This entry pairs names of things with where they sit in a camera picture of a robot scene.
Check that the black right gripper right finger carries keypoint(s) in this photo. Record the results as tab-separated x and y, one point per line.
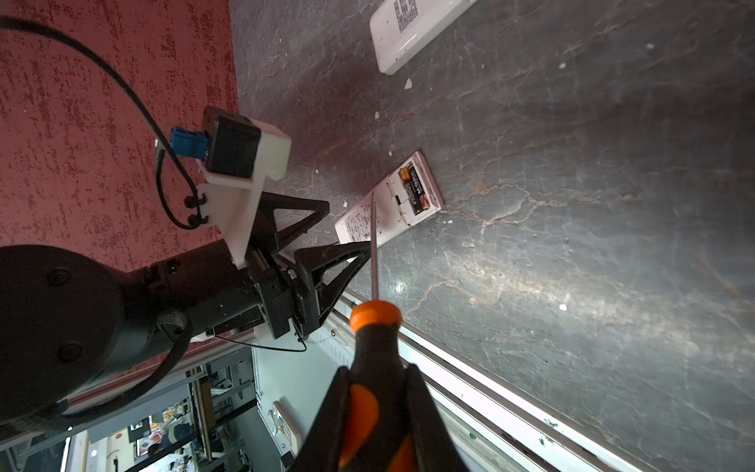
434	448

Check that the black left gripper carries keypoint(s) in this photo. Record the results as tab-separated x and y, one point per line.
301	303

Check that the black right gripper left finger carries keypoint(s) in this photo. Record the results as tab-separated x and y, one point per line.
322	448

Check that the orange black screwdriver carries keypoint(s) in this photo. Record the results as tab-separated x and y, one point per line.
377	433

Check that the white remote with screen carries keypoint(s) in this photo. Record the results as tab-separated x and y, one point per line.
405	198

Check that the black gold AAA battery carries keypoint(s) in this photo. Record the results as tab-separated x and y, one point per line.
407	189

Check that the black red AAA battery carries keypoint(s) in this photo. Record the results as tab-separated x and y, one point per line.
420	186

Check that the white remote with batteries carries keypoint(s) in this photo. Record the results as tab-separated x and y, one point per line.
400	29

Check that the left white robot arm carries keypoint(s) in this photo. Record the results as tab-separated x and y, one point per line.
80	339

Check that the white remote outside cell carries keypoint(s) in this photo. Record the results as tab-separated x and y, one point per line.
285	429

